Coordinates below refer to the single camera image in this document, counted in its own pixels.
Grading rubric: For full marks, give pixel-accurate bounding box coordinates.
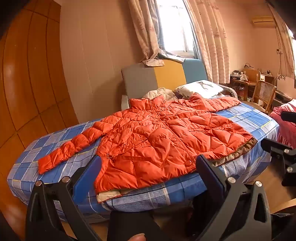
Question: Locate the wooden wardrobe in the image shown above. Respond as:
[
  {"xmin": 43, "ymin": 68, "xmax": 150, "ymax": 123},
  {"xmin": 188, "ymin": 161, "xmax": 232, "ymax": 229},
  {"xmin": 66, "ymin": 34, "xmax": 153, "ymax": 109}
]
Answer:
[{"xmin": 0, "ymin": 0, "xmax": 79, "ymax": 160}]

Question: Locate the grey yellow blue padded headboard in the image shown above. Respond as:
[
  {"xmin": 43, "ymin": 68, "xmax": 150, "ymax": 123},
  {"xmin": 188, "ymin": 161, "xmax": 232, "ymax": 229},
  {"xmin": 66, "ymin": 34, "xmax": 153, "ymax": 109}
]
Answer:
[{"xmin": 121, "ymin": 58, "xmax": 208, "ymax": 110}]

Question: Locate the white printed pillow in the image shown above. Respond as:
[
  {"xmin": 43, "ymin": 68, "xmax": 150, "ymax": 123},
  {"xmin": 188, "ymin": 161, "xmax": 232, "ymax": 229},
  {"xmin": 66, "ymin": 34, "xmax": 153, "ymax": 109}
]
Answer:
[{"xmin": 174, "ymin": 80, "xmax": 225, "ymax": 98}]

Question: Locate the beige quilted garment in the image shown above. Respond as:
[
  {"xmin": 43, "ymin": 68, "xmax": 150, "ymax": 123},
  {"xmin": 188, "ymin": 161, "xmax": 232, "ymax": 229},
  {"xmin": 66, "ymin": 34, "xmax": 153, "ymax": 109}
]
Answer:
[{"xmin": 142, "ymin": 87, "xmax": 178, "ymax": 101}]

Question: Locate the wooden desk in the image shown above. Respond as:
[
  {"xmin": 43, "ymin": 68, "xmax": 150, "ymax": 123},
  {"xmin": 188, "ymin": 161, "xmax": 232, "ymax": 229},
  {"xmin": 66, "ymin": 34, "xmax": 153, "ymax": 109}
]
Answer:
[{"xmin": 219, "ymin": 74, "xmax": 258, "ymax": 101}]

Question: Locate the orange quilted down jacket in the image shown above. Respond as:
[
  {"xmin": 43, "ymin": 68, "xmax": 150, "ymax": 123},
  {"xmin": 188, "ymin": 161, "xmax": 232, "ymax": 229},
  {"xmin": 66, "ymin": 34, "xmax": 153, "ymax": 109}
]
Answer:
[{"xmin": 38, "ymin": 92, "xmax": 258, "ymax": 194}]

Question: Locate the pink ruffled bed cover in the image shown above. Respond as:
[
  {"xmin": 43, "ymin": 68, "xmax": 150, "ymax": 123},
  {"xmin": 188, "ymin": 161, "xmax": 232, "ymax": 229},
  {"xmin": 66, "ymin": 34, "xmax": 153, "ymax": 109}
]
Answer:
[{"xmin": 269, "ymin": 99, "xmax": 296, "ymax": 149}]

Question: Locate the white board with leaf print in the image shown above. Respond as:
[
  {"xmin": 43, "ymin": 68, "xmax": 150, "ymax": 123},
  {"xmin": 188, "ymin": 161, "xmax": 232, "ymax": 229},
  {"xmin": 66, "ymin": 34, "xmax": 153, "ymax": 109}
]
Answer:
[{"xmin": 277, "ymin": 73, "xmax": 296, "ymax": 93}]

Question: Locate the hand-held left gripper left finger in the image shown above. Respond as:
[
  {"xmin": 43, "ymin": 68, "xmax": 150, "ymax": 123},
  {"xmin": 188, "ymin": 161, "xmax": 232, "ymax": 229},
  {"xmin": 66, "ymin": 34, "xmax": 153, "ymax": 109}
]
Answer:
[{"xmin": 25, "ymin": 155, "xmax": 102, "ymax": 241}]

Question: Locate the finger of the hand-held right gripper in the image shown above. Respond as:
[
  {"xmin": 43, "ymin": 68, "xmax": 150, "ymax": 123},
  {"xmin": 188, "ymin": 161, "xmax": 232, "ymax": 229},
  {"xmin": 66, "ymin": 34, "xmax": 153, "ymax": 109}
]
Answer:
[
  {"xmin": 281, "ymin": 111, "xmax": 296, "ymax": 122},
  {"xmin": 260, "ymin": 138, "xmax": 296, "ymax": 187}
]

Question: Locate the wall air conditioner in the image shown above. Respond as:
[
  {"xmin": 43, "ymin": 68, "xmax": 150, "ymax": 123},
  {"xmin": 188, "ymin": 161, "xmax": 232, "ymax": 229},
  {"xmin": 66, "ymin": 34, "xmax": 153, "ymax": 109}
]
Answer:
[{"xmin": 252, "ymin": 16, "xmax": 275, "ymax": 28}]

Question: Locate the wicker chair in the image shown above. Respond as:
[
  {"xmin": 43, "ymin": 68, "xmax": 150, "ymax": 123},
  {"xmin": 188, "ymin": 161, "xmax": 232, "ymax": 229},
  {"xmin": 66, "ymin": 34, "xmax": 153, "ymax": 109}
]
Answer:
[{"xmin": 252, "ymin": 80, "xmax": 277, "ymax": 114}]

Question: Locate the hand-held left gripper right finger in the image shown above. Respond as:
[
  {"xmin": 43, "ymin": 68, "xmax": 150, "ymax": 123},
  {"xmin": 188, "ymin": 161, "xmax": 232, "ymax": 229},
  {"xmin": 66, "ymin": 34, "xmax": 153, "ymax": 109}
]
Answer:
[{"xmin": 195, "ymin": 154, "xmax": 272, "ymax": 241}]

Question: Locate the bedroom window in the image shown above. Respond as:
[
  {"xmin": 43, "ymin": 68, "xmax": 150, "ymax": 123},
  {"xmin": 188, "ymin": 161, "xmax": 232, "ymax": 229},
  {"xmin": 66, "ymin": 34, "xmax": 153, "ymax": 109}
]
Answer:
[{"xmin": 155, "ymin": 0, "xmax": 197, "ymax": 56}]

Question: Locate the bed with blue plaid sheet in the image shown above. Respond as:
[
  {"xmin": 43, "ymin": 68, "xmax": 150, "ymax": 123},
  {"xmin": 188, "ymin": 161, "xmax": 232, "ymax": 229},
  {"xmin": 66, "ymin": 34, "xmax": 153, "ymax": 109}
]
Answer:
[{"xmin": 7, "ymin": 100, "xmax": 281, "ymax": 221}]

